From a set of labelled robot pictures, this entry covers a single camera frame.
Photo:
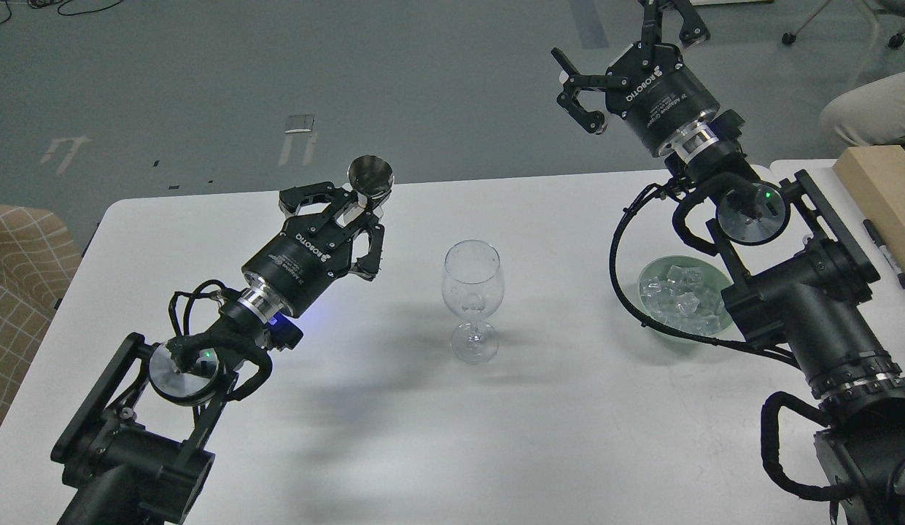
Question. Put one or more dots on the green bowl of ice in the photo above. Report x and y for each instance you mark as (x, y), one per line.
(684, 293)

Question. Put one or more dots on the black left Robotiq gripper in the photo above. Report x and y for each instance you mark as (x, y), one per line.
(313, 250)

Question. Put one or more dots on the beige checked cloth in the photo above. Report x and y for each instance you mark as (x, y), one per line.
(38, 260)

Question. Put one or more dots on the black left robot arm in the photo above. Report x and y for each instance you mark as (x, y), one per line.
(135, 450)

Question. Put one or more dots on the clear wine glass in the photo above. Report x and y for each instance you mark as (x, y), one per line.
(473, 289)

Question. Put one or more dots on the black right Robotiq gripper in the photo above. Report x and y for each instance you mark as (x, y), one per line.
(654, 100)

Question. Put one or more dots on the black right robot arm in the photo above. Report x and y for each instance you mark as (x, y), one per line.
(798, 275)

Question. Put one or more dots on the steel double jigger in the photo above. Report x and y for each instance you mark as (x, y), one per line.
(371, 179)

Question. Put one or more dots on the black marker pen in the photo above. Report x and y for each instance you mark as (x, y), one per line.
(880, 243)

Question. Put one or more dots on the office chair base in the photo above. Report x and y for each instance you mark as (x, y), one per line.
(869, 11)

